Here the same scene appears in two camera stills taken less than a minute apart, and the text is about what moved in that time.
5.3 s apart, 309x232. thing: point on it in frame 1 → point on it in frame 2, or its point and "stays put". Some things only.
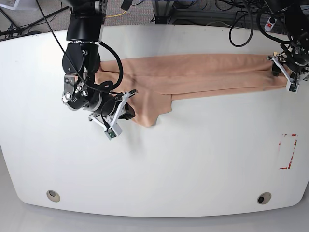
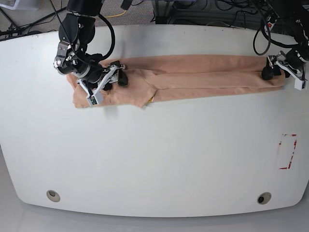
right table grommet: x=264 y=197 stays put
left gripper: x=103 y=107 → x=93 y=76
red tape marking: x=280 y=143 stays put
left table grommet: x=53 y=195 stays put
